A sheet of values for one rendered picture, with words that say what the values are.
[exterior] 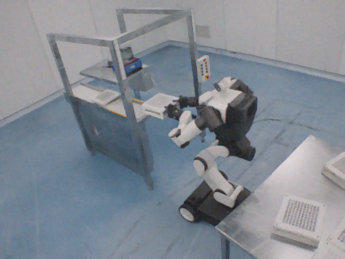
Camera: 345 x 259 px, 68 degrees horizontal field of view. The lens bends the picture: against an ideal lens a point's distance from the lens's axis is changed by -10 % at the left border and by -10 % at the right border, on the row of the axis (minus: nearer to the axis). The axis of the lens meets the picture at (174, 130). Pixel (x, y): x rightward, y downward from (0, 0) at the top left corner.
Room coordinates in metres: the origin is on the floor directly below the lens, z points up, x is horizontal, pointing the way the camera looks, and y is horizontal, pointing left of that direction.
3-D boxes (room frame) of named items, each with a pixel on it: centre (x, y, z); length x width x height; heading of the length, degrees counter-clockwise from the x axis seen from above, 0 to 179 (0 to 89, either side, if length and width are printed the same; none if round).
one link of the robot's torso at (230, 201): (1.66, -0.38, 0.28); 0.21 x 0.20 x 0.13; 46
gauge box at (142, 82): (2.45, 0.25, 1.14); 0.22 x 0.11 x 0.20; 45
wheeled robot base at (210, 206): (1.68, -0.36, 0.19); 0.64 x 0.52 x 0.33; 46
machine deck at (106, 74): (2.50, 0.48, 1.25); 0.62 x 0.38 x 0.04; 45
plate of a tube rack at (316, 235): (0.84, -0.60, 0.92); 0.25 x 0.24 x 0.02; 144
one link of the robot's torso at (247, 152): (1.61, -0.43, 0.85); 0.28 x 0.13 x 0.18; 46
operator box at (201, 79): (2.82, -0.41, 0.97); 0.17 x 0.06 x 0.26; 135
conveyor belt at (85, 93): (2.78, 0.74, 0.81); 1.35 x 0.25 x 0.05; 45
